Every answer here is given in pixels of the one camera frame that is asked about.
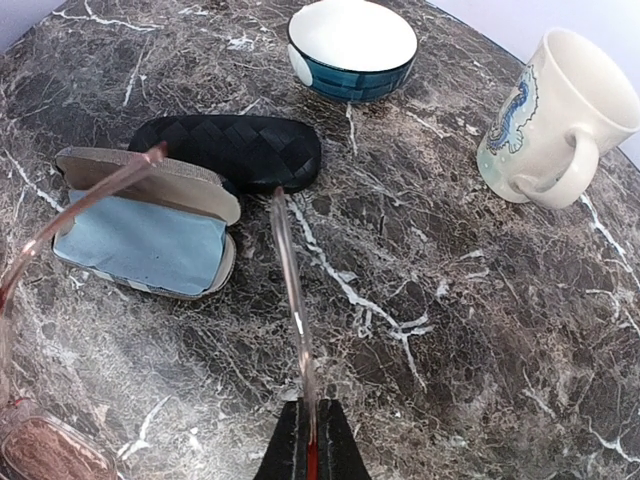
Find white and navy bowl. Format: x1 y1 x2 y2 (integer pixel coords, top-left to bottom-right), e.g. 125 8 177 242
287 1 418 103

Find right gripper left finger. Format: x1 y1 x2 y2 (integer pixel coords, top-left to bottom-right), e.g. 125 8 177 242
254 399 306 480

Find clear pink-framed glasses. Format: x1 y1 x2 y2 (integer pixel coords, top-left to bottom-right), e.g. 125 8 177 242
1 143 320 479

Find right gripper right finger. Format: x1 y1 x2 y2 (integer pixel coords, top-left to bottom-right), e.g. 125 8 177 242
317 399 371 480

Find black checkered glasses case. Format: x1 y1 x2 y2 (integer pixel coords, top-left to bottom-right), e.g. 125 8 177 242
128 115 322 196

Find white seahorse mug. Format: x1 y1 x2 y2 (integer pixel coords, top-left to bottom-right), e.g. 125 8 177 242
476 29 639 209

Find light blue cloth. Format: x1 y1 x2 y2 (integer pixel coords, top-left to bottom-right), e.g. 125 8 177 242
53 196 226 296

